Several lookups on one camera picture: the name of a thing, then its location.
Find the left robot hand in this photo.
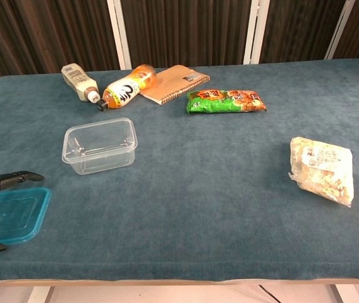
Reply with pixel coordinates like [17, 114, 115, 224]
[0, 170, 46, 254]

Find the blue plastic lid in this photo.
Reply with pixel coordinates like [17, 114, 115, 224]
[0, 187, 52, 246]

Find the clear plastic food container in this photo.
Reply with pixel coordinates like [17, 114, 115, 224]
[61, 117, 138, 175]

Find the cream bottle with brown neck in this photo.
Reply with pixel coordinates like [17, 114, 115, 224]
[61, 63, 100, 104]

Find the white table leg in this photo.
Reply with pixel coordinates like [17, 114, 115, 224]
[326, 283, 353, 303]
[27, 285, 55, 303]

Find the orange tea bottle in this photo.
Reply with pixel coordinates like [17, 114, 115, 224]
[96, 64, 159, 112]

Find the blue table cloth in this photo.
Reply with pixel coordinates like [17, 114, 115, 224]
[0, 56, 359, 282]

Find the brown spiral notebook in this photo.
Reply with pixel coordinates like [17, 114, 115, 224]
[138, 64, 210, 105]

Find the green snack bag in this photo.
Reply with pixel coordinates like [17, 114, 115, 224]
[185, 88, 267, 115]

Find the dark brown pleated curtain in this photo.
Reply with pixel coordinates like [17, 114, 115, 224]
[0, 0, 359, 78]

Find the clear bag of pale food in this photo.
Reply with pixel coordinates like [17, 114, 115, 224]
[288, 136, 355, 208]

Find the white frame post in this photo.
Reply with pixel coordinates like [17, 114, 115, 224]
[324, 0, 356, 61]
[243, 0, 271, 66]
[106, 0, 132, 71]

